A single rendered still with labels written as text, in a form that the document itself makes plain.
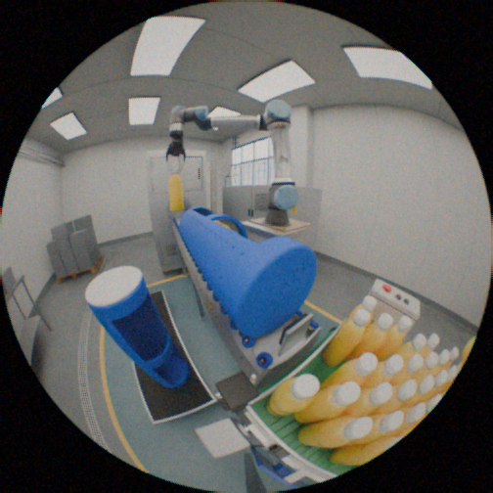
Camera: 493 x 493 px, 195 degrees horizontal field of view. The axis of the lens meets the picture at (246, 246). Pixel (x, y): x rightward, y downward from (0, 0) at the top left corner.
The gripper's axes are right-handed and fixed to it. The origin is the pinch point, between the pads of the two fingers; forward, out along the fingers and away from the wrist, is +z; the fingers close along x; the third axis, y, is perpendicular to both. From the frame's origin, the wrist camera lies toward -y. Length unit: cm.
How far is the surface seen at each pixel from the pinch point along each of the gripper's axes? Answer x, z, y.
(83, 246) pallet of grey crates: 196, 89, 230
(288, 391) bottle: -2, 37, -76
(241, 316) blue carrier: -3, 35, -59
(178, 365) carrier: 27, 130, -17
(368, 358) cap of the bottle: -15, 34, -83
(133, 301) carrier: 25, 46, -30
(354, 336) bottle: -23, 39, -79
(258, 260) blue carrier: -9, 24, -57
